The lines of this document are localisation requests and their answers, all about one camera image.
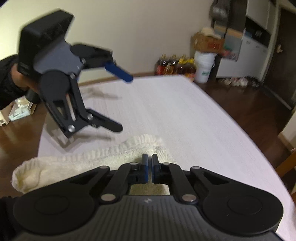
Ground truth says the grey hanging bag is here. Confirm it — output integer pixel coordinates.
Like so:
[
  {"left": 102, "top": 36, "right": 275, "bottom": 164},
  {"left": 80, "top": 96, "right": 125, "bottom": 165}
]
[{"left": 209, "top": 0, "right": 232, "bottom": 21}]

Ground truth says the cardboard box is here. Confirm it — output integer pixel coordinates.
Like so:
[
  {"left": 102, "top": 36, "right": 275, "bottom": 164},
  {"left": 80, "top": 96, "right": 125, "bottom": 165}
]
[{"left": 192, "top": 31, "right": 226, "bottom": 56}]

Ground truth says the person's left hand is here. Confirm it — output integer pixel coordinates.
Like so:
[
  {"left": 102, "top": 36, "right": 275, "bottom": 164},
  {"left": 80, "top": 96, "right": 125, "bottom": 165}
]
[{"left": 10, "top": 64, "right": 41, "bottom": 93}]

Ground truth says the row of shoes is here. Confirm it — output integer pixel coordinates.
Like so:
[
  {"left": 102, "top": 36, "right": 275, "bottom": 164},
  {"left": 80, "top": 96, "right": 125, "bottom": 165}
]
[{"left": 218, "top": 76, "right": 260, "bottom": 88}]

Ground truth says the white wall cabinet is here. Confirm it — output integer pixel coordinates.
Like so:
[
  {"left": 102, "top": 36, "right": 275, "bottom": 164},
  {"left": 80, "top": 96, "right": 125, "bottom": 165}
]
[{"left": 245, "top": 0, "right": 271, "bottom": 30}]

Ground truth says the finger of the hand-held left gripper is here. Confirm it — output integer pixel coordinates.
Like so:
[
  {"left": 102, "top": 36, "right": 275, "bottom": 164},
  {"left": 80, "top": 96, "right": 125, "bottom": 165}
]
[
  {"left": 70, "top": 43, "right": 134, "bottom": 83},
  {"left": 44, "top": 77, "right": 123, "bottom": 139}
]

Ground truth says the person's left forearm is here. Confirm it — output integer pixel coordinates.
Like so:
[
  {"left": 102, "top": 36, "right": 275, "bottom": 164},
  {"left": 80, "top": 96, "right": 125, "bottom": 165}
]
[{"left": 0, "top": 54, "right": 30, "bottom": 110}]

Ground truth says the white low cabinet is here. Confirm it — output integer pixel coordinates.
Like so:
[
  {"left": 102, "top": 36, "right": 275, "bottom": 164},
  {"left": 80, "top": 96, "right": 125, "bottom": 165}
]
[{"left": 216, "top": 23, "right": 272, "bottom": 79}]

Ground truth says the dark wooden door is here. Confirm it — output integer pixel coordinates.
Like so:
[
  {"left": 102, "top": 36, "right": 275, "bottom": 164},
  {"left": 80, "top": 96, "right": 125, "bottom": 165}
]
[{"left": 264, "top": 7, "right": 296, "bottom": 109}]

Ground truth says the colourful bags pile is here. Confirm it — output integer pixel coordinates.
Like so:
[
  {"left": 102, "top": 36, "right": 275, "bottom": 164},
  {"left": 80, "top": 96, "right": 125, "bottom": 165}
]
[{"left": 223, "top": 44, "right": 240, "bottom": 61}]

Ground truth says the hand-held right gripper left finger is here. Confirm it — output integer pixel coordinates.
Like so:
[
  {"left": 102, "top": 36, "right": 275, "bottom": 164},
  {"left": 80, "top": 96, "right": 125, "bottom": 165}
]
[{"left": 69, "top": 153, "right": 149, "bottom": 202}]

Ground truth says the wooden furniture piece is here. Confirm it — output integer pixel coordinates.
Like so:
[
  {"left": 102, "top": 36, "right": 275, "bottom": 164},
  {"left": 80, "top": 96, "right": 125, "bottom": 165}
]
[{"left": 275, "top": 152, "right": 296, "bottom": 186}]

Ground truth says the white plastic bucket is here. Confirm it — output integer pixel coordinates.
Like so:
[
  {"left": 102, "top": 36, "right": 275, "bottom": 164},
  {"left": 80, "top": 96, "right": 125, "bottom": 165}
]
[{"left": 194, "top": 51, "right": 216, "bottom": 84}]

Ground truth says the cream terry towel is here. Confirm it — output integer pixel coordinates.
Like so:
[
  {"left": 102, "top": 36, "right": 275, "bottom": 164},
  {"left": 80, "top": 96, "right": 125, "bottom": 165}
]
[{"left": 12, "top": 134, "right": 176, "bottom": 195}]

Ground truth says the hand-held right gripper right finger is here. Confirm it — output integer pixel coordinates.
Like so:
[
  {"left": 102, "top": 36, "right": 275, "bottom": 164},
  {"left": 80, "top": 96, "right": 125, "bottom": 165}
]
[{"left": 151, "top": 153, "right": 228, "bottom": 202}]

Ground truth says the straw hat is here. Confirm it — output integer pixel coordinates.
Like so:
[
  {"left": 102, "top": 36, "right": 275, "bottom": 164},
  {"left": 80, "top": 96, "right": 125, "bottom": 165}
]
[{"left": 200, "top": 27, "right": 220, "bottom": 39}]

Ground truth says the row of drink bottles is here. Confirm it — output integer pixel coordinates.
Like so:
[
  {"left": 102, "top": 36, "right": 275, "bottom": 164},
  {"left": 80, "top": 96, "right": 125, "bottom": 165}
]
[{"left": 154, "top": 54, "right": 197, "bottom": 79}]

